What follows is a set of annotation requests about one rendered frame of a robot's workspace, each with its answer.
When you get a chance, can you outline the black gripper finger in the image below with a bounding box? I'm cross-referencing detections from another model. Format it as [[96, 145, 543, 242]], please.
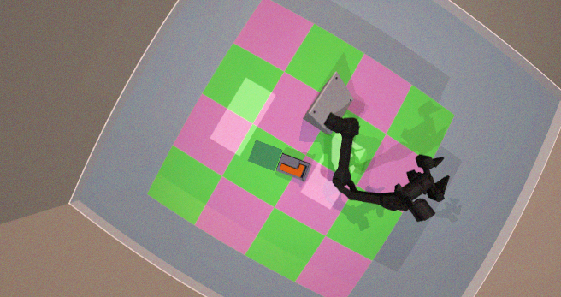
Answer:
[[433, 157, 444, 168], [435, 175, 450, 195]]

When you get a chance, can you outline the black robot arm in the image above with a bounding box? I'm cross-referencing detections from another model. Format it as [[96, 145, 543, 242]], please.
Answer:
[[324, 112, 436, 222]]

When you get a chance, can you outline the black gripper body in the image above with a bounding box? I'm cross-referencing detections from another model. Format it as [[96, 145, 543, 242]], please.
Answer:
[[410, 155, 445, 202]]

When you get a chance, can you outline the orange block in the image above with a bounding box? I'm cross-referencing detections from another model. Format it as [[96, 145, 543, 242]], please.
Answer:
[[280, 163, 304, 177]]

